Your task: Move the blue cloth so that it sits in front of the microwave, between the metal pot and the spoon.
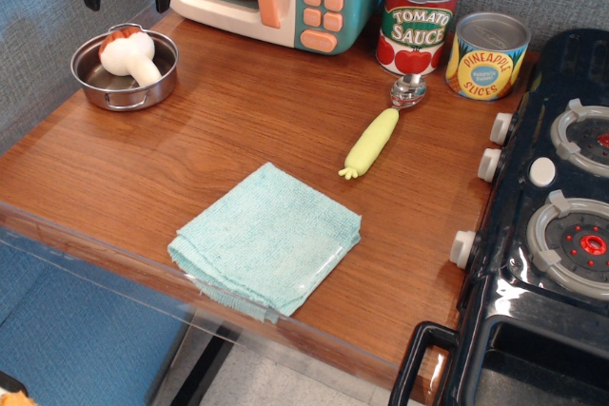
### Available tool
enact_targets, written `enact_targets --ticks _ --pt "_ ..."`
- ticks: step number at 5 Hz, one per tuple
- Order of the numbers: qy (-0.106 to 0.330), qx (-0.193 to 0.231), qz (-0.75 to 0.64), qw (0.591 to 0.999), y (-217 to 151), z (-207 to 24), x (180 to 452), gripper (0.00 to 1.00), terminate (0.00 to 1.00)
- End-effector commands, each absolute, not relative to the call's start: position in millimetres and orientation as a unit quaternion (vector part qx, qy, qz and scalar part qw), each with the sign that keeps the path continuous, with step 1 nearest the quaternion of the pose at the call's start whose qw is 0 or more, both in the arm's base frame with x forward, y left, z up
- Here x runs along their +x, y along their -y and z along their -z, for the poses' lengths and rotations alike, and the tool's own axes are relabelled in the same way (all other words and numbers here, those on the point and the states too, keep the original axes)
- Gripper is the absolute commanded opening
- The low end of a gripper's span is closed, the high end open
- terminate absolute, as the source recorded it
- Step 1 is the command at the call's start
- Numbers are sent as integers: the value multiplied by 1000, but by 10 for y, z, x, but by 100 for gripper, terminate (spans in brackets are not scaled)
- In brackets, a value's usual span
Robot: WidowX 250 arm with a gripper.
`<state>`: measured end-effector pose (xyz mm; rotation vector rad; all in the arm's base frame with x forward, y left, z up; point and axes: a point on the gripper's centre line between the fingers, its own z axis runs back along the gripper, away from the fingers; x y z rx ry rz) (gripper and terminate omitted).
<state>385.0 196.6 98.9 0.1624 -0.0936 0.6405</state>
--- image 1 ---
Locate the small metal pot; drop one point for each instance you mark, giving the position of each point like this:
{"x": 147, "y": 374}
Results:
{"x": 121, "y": 93}

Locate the light blue cloth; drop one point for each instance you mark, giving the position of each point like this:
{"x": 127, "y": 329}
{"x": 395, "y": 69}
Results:
{"x": 266, "y": 245}

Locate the plush white mushroom toy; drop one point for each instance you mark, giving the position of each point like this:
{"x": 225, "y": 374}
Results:
{"x": 129, "y": 52}

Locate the tomato sauce can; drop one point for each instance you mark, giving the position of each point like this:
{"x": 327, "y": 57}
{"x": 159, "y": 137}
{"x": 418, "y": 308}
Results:
{"x": 413, "y": 33}

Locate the pineapple slices can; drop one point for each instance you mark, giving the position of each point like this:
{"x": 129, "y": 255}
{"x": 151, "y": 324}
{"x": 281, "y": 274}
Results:
{"x": 486, "y": 56}

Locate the orange object at corner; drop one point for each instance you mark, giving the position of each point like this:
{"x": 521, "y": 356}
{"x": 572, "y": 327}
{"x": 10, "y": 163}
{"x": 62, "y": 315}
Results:
{"x": 14, "y": 392}

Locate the black toy stove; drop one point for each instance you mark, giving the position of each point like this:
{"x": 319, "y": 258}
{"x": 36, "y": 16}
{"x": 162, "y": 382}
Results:
{"x": 533, "y": 327}

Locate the spoon with yellow handle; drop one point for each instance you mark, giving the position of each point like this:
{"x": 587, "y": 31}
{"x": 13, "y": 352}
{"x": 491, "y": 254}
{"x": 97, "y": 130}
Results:
{"x": 406, "y": 92}

